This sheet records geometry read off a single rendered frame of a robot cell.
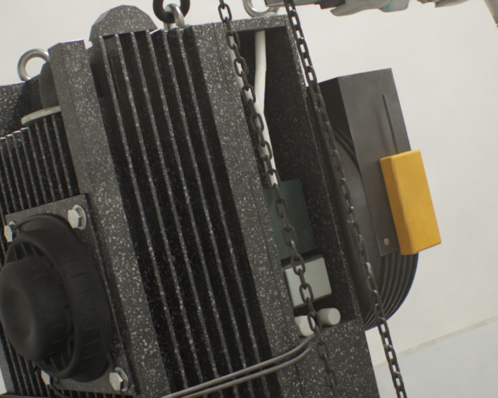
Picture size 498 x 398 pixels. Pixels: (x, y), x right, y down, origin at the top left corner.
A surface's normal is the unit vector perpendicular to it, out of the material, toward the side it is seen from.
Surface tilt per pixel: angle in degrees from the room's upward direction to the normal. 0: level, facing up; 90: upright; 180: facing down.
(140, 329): 90
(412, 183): 90
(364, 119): 90
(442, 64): 90
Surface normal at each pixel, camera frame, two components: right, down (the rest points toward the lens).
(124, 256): 0.62, -0.13
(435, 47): 0.41, -0.07
